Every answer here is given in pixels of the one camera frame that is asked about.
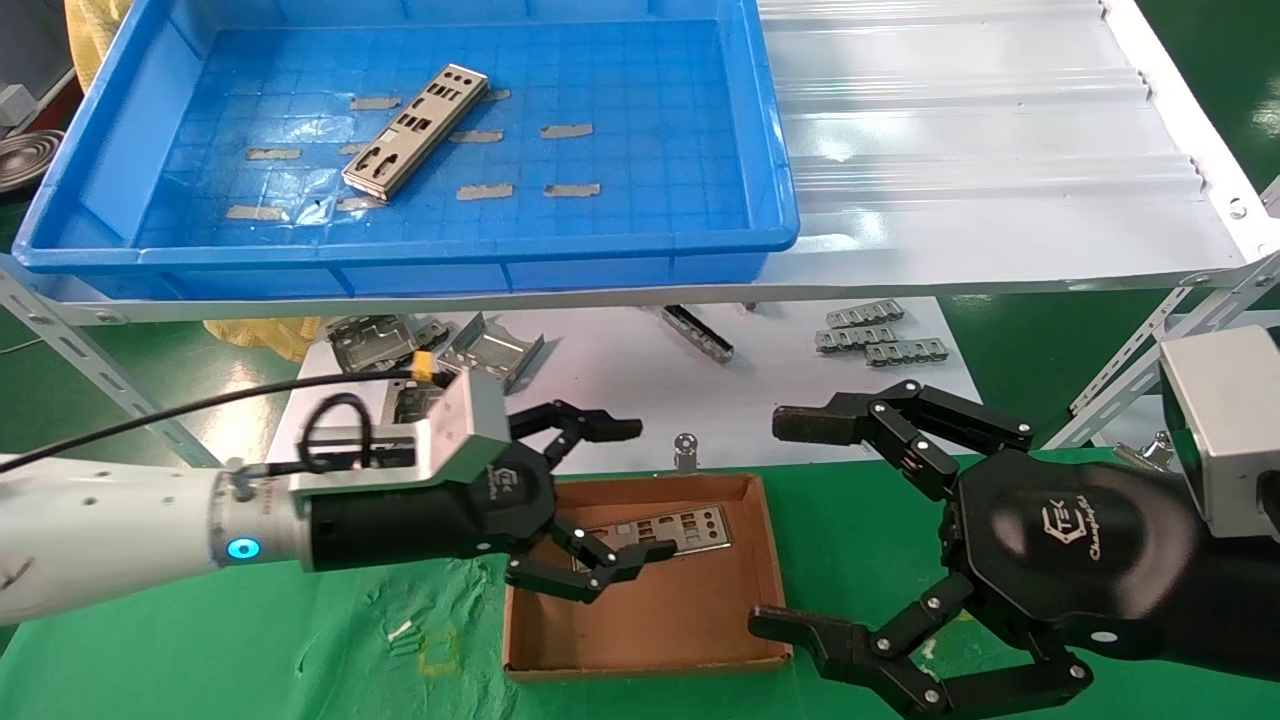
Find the black ribbed disc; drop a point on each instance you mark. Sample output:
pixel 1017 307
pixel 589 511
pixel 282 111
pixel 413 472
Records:
pixel 25 160

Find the green table cloth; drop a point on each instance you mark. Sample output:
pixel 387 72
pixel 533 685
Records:
pixel 250 660

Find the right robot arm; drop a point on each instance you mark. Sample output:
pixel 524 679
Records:
pixel 1240 610

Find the folded metal tray bracket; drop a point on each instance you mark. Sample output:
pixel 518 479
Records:
pixel 490 350

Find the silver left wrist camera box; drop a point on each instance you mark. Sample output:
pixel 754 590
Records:
pixel 460 420

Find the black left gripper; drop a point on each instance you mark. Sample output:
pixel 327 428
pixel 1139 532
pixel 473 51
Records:
pixel 430 525

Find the dark stamped metal part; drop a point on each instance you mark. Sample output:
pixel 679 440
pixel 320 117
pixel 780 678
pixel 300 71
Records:
pixel 432 335

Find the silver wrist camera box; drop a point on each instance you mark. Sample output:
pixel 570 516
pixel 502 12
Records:
pixel 460 420
pixel 1225 420

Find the yellow plastic bag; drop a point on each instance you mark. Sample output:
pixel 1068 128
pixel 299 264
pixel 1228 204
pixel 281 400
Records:
pixel 270 335

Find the long narrow metal strip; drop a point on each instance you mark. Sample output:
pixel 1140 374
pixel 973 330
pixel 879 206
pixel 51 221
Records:
pixel 700 335

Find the small notched metal strip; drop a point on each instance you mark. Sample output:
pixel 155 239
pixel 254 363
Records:
pixel 908 352
pixel 865 314
pixel 855 338

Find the brown cardboard box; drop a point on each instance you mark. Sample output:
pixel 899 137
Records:
pixel 680 620

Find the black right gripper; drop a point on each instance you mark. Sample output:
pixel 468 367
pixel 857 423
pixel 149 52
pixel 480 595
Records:
pixel 1070 550

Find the square stamped metal plate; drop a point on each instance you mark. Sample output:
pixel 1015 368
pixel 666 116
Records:
pixel 405 400

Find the perforated steel angle brace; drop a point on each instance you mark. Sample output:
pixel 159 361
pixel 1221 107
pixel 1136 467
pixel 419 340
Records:
pixel 1130 350
pixel 60 335

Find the flat stamped metal bracket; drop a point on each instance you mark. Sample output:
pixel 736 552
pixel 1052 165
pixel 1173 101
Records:
pixel 370 340

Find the white paper sheet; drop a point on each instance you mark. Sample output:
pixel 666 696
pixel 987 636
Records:
pixel 620 400

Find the silver binder clip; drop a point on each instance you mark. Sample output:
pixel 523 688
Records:
pixel 686 452
pixel 1155 452

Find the white metal shelf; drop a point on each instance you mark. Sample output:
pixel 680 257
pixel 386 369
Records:
pixel 950 150

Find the blue plastic tray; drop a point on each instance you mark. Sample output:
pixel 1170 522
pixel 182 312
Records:
pixel 640 230

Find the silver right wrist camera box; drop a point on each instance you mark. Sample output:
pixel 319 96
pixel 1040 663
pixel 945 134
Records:
pixel 1225 420

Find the yellow plastic sheet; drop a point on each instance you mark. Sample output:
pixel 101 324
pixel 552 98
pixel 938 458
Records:
pixel 95 30

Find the small grey box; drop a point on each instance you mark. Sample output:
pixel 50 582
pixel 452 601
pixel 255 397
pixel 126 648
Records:
pixel 15 105

